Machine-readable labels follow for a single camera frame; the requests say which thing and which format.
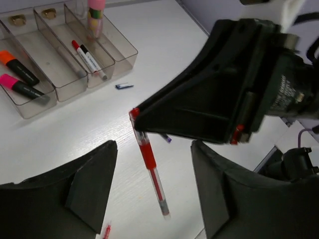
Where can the dark purple gel pen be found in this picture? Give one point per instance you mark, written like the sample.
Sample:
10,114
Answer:
166,138

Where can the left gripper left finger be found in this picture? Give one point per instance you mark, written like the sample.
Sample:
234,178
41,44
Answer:
68,202

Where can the clear four-compartment organizer tray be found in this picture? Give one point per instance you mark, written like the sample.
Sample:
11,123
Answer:
60,46

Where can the red slim pen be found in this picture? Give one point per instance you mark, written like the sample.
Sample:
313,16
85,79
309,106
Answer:
106,230

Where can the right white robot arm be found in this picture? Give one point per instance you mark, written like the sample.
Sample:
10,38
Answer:
283,13

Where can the blue-capped whiteboard marker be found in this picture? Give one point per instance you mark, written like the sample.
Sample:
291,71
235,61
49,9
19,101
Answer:
75,69

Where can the red-capped whiteboard marker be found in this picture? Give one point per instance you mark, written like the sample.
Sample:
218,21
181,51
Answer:
84,57

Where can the orange highlighter marker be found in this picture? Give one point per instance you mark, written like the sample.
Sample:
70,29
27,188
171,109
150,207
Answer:
18,68

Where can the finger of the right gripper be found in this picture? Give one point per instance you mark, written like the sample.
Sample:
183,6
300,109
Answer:
217,98

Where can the red gel pen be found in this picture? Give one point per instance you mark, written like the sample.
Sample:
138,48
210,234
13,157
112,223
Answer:
150,163

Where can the pink-capped glue stick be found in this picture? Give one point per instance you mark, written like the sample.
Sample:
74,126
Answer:
95,16

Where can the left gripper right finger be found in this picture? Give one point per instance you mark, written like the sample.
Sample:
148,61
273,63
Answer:
237,203

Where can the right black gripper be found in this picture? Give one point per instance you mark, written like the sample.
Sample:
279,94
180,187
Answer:
292,86

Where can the pink highlighter marker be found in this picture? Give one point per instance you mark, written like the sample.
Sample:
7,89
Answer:
24,89

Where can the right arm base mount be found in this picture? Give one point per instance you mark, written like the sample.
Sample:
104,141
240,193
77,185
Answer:
293,165

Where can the blue pen cap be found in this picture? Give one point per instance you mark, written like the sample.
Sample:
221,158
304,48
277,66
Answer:
123,86

